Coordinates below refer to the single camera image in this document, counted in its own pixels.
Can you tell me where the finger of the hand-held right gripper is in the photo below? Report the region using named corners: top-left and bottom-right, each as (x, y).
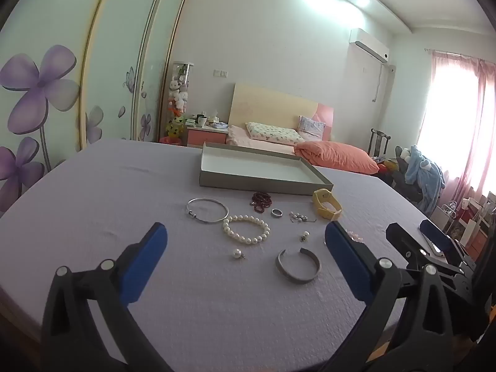
top-left (419, 219), bottom-right (475, 270)
top-left (385, 223), bottom-right (466, 280)

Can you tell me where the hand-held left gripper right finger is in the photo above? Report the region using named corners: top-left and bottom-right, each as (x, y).
top-left (325, 221), bottom-right (466, 372)

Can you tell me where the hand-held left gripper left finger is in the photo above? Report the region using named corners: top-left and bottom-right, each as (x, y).
top-left (41, 223), bottom-right (175, 372)

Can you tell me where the grey cuff bracelet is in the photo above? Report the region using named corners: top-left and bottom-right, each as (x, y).
top-left (275, 247), bottom-right (322, 284)

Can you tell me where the yellow wristwatch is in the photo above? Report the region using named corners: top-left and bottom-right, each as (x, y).
top-left (312, 188), bottom-right (343, 219)

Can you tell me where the white pearl bracelet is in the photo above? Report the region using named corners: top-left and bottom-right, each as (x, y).
top-left (222, 215), bottom-right (271, 246)

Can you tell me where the thin silver bangle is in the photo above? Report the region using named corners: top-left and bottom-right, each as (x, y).
top-left (186, 197), bottom-right (230, 225)

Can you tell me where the grey shallow cardboard tray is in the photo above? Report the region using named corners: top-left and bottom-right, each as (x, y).
top-left (199, 142), bottom-right (334, 197)

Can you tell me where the pile of boxes and bags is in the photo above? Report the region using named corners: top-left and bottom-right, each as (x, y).
top-left (434, 192), bottom-right (496, 256)

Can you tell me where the blue plush robe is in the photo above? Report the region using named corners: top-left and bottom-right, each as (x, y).
top-left (403, 145), bottom-right (446, 215)

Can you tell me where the dark office chair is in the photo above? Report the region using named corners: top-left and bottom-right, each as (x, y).
top-left (391, 145), bottom-right (427, 202)

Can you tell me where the lavender tablecloth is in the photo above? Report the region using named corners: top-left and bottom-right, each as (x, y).
top-left (0, 139), bottom-right (446, 372)

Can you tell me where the dark wooden chair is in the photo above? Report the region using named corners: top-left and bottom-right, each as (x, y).
top-left (368, 129), bottom-right (391, 159)

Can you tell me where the coral folded quilt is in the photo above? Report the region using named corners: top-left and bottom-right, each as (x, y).
top-left (294, 140), bottom-right (380, 175)

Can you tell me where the yellow plush toy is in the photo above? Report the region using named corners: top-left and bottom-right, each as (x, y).
top-left (166, 115), bottom-right (186, 138)

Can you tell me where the pink and white nightstand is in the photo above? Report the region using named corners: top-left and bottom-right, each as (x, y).
top-left (187, 122), bottom-right (229, 148)

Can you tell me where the lavender pillow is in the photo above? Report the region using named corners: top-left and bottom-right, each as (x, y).
top-left (298, 115), bottom-right (326, 140)

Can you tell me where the floral print pillow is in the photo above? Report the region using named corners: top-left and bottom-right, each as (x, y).
top-left (246, 122), bottom-right (306, 146)

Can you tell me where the pink curtain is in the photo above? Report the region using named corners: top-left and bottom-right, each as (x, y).
top-left (416, 50), bottom-right (496, 210)

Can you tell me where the bed with pink sheet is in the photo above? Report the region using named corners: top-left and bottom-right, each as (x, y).
top-left (226, 125), bottom-right (382, 175)

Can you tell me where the air conditioner pipe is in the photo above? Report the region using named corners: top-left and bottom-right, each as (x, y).
top-left (372, 62), bottom-right (384, 103)

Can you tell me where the cream and pink headboard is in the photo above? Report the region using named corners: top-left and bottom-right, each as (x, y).
top-left (228, 82), bottom-right (334, 142)

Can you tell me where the glass tower of plush toys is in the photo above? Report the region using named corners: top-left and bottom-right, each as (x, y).
top-left (166, 61), bottom-right (194, 144)

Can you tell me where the white air conditioner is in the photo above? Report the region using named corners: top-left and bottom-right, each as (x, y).
top-left (349, 28), bottom-right (389, 64)

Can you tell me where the floral sliding door wardrobe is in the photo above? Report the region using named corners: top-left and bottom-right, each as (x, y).
top-left (0, 0), bottom-right (190, 218)

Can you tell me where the dark red bead bracelet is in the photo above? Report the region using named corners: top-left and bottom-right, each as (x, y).
top-left (249, 191), bottom-right (274, 214)

